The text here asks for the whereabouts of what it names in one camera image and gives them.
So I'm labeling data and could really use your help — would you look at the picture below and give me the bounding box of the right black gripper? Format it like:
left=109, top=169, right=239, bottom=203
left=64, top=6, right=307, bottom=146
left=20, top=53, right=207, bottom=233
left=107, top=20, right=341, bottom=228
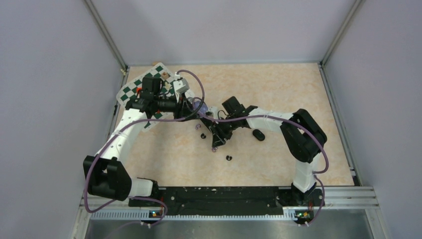
left=210, top=115, right=239, bottom=148

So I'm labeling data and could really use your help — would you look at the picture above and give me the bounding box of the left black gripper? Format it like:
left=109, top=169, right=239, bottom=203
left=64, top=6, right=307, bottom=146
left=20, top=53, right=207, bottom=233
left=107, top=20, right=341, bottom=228
left=154, top=90, right=200, bottom=121

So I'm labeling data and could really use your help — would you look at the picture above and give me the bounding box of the lavender earbud charging case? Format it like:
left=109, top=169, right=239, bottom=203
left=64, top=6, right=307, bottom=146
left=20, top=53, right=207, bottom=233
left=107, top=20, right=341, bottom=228
left=193, top=100, right=209, bottom=115

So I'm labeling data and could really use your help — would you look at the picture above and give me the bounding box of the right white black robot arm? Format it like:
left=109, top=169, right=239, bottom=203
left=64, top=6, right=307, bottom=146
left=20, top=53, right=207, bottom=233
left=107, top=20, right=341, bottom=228
left=201, top=97, right=328, bottom=205

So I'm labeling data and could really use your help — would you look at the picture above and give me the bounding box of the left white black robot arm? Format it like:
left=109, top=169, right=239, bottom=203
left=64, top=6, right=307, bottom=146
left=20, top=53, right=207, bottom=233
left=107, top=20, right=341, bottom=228
left=83, top=75, right=194, bottom=206

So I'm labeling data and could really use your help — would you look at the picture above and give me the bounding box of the black earbud charging case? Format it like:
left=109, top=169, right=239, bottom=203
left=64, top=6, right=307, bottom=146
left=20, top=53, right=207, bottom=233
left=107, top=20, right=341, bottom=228
left=252, top=129, right=266, bottom=141

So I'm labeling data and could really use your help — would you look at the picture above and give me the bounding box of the wooden cube piece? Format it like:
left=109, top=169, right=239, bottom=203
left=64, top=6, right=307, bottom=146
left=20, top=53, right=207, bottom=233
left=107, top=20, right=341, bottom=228
left=161, top=72, right=170, bottom=80

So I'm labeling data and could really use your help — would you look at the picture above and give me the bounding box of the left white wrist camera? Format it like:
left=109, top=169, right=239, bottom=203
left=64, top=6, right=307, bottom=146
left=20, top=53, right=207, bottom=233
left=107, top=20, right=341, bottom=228
left=173, top=78, right=190, bottom=95

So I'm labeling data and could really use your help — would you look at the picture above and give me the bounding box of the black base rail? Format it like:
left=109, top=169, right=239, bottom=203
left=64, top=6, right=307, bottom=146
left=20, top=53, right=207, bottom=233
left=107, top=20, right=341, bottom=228
left=128, top=186, right=325, bottom=216

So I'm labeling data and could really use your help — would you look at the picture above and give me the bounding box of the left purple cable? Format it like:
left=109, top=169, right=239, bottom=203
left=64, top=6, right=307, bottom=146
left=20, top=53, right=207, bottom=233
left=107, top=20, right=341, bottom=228
left=83, top=69, right=207, bottom=228

